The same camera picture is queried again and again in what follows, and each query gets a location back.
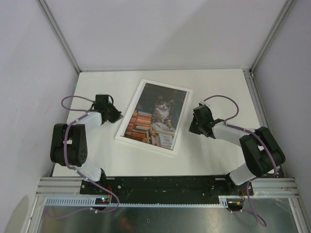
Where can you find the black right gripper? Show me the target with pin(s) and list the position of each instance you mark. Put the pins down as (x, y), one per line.
(193, 129)

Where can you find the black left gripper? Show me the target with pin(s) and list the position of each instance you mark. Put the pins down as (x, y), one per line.
(117, 116)

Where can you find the white wooden picture frame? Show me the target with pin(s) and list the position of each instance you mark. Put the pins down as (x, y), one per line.
(127, 116)

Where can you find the cat and books photo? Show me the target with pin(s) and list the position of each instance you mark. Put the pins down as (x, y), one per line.
(156, 117)

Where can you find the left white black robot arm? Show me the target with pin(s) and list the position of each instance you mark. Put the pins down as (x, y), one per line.
(69, 141)

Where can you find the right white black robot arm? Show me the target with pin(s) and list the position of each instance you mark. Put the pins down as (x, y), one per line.
(261, 151)

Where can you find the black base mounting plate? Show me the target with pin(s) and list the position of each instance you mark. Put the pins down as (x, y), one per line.
(173, 189)

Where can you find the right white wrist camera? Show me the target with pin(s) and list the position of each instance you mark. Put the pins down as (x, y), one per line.
(204, 103)

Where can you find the aluminium front rail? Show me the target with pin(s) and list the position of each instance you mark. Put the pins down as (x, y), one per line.
(262, 187)

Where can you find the left aluminium corner post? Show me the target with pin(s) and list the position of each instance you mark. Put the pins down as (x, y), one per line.
(58, 34)

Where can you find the aluminium corner post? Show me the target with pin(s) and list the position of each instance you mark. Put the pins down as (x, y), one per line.
(58, 34)
(275, 28)

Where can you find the right aluminium corner post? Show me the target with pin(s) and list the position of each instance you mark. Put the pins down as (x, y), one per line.
(275, 28)

